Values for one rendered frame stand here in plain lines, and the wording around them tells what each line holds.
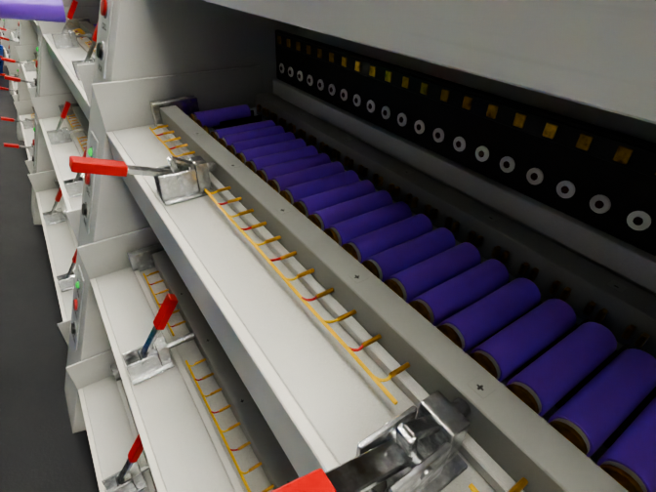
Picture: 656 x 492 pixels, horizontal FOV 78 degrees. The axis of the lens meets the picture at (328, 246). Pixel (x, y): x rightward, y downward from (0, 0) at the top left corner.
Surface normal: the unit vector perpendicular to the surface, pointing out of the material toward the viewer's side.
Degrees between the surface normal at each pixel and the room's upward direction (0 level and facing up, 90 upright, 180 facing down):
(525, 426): 21
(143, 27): 90
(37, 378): 0
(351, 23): 110
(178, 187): 90
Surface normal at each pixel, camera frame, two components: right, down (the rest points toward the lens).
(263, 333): 0.03, -0.81
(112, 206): 0.57, 0.50
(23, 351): 0.32, -0.87
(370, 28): -0.83, 0.31
